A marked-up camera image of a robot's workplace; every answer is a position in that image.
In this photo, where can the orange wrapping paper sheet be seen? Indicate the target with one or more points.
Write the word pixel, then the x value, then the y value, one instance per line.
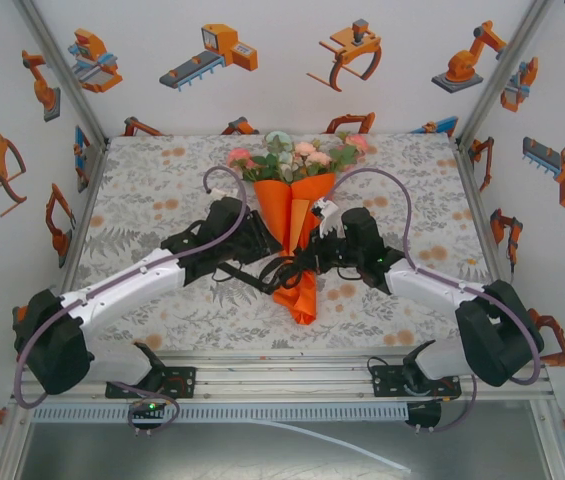
pixel 272 210

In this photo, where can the black ribbon gold lettering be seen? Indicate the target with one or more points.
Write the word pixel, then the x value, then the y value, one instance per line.
pixel 282 272

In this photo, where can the fake cream white flower stem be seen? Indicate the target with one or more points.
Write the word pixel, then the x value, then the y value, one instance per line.
pixel 287 157

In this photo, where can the fake pink rose stem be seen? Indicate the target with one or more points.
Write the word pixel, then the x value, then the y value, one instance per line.
pixel 357 141
pixel 239 156

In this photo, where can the fake pale blue flower stem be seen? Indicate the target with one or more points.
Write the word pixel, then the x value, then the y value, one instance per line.
pixel 278 139

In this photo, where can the fake peach flower stem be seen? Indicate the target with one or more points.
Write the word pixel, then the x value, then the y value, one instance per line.
pixel 307 148

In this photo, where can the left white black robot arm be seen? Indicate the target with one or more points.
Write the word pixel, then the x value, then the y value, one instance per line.
pixel 122 285

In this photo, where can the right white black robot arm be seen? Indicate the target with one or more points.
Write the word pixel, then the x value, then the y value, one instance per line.
pixel 427 282

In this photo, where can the grey floral tablecloth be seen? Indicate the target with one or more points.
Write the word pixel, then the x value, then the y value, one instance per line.
pixel 127 200

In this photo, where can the thin white tube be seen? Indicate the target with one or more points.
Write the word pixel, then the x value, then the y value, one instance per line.
pixel 342 444

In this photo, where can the small circuit board green light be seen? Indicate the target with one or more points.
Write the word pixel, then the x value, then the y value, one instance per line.
pixel 149 407

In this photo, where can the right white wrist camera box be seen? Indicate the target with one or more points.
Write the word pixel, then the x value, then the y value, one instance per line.
pixel 326 212

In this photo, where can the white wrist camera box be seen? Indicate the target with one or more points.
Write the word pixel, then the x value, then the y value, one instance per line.
pixel 326 212
pixel 217 192

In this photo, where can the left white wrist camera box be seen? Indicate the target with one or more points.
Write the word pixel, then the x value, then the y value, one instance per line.
pixel 217 192

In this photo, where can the aluminium front frame rails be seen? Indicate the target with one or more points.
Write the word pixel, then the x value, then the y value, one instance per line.
pixel 287 380

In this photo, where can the aluminium side rail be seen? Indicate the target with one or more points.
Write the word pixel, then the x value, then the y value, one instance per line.
pixel 88 200
pixel 463 160

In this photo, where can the aluminium frame post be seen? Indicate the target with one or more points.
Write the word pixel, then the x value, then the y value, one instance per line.
pixel 506 70
pixel 62 70

